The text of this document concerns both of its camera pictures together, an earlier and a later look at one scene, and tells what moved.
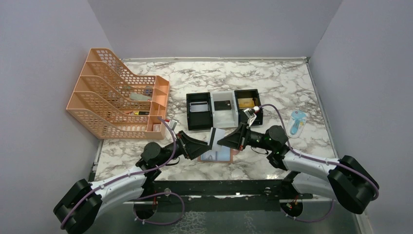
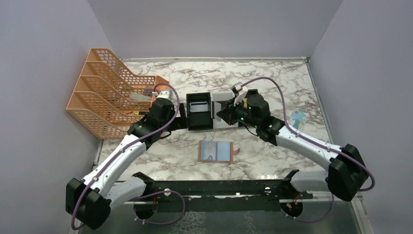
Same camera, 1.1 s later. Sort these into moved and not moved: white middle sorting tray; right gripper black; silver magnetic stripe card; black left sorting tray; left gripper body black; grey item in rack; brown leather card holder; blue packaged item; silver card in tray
Moved: silver magnetic stripe card; left gripper body black; right gripper black
Not moved: white middle sorting tray; grey item in rack; blue packaged item; black left sorting tray; silver card in tray; brown leather card holder
